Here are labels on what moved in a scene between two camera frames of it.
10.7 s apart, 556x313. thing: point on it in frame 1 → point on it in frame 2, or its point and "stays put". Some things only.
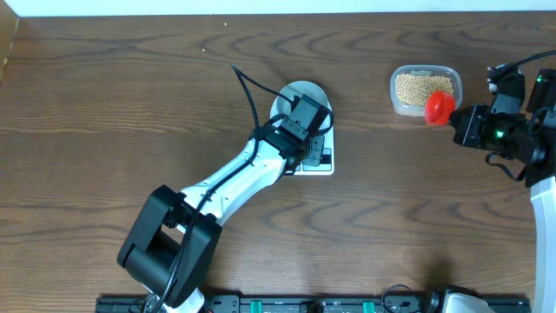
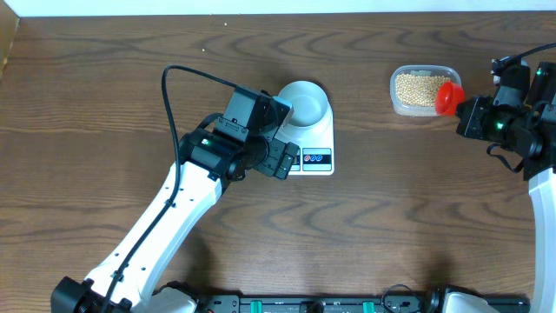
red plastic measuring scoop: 439,106 → 447,96
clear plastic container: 411,87 stays put
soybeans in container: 414,89 stays put
